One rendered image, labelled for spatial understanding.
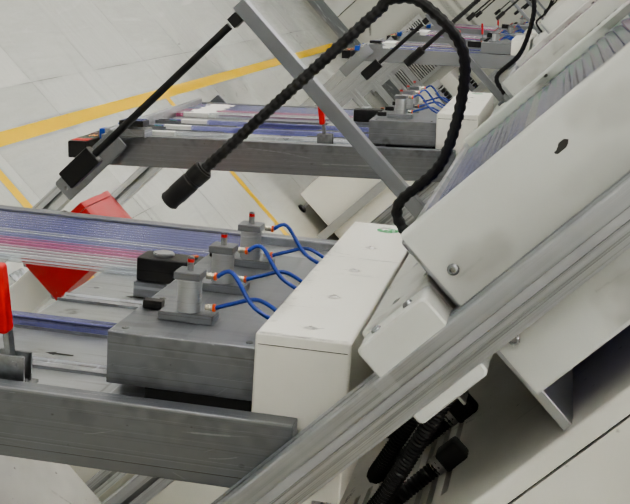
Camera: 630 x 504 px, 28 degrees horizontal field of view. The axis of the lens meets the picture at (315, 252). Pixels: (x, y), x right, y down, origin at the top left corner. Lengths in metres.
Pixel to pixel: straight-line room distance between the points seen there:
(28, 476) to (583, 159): 1.10
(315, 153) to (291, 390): 1.45
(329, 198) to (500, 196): 4.89
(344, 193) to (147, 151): 3.31
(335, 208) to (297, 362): 4.81
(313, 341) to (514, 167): 0.22
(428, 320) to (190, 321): 0.26
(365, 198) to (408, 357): 4.83
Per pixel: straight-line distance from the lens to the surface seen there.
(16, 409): 1.09
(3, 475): 1.79
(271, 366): 1.03
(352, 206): 5.76
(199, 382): 1.07
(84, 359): 1.20
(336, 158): 2.45
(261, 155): 2.48
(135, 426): 1.06
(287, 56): 1.29
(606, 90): 0.92
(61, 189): 2.57
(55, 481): 1.86
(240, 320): 1.13
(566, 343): 0.96
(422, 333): 0.94
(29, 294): 2.24
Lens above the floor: 1.60
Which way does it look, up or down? 17 degrees down
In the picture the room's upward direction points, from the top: 49 degrees clockwise
